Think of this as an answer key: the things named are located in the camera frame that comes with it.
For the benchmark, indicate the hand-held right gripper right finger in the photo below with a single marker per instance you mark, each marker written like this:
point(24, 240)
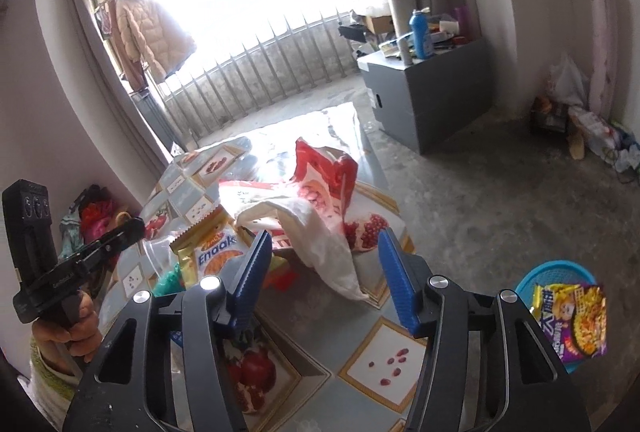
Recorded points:
point(395, 272)

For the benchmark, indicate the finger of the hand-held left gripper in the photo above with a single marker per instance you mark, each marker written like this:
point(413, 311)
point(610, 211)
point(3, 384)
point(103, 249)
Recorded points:
point(120, 234)

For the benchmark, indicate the grey cabinet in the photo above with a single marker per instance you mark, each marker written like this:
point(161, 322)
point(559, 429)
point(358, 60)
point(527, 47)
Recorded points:
point(440, 97)

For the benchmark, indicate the orange snack packet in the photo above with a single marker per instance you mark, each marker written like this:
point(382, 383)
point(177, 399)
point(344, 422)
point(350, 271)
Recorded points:
point(215, 252)

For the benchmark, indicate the red and white plastic bag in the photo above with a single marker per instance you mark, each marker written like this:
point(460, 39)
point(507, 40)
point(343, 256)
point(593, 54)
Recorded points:
point(320, 177)

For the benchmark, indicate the person's left hand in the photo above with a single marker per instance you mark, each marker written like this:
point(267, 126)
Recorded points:
point(85, 327)

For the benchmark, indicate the blue plastic basket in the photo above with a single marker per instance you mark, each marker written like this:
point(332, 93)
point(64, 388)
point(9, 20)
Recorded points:
point(550, 269)

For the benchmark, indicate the pink padded coat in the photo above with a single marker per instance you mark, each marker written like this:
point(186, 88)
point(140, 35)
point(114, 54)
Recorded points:
point(145, 37)

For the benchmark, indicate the white cup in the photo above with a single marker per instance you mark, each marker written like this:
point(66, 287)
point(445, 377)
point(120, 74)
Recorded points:
point(449, 27)

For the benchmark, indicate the pile of floor clutter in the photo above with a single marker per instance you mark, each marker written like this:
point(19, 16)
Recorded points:
point(595, 132)

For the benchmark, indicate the pomegranate print tablecloth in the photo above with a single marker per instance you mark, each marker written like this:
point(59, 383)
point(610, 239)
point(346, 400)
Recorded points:
point(300, 322)

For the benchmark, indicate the purple noodle packet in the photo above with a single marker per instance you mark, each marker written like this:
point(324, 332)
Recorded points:
point(575, 327)

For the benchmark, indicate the red snack packet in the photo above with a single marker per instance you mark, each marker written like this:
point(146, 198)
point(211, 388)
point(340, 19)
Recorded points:
point(282, 274)

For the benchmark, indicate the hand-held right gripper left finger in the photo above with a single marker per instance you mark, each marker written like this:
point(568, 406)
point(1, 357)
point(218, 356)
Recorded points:
point(252, 272)

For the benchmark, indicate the clutter on cabinet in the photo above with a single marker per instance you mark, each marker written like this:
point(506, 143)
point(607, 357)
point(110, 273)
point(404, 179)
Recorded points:
point(370, 32)

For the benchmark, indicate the white tissue paper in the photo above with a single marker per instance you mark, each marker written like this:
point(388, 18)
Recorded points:
point(325, 252)

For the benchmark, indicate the pink board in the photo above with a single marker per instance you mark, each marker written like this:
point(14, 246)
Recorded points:
point(605, 47)

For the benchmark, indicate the colourful clothes heap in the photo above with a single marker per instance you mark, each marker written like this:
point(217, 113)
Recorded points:
point(92, 217)

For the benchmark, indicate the green plastic wrapper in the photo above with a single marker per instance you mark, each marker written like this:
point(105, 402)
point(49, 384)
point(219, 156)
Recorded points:
point(170, 282)

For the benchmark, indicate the blue bottle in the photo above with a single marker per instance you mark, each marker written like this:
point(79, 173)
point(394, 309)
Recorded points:
point(421, 34)

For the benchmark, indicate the grey metal box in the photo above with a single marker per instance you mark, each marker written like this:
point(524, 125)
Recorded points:
point(155, 117)

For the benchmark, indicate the metal balcony railing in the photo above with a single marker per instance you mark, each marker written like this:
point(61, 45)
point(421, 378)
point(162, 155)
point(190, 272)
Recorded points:
point(260, 62)

